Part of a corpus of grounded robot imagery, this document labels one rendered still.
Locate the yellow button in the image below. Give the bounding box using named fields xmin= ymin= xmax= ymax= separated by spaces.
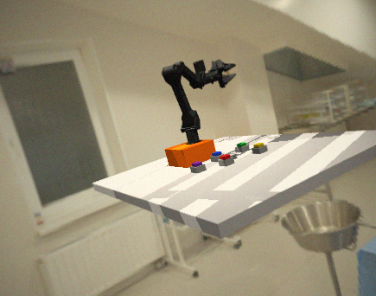
xmin=252 ymin=143 xmax=267 ymax=154

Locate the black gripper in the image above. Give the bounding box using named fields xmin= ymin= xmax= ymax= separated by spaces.
xmin=207 ymin=59 xmax=236 ymax=88

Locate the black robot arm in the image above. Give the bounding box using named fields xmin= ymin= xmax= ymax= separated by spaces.
xmin=162 ymin=60 xmax=209 ymax=145

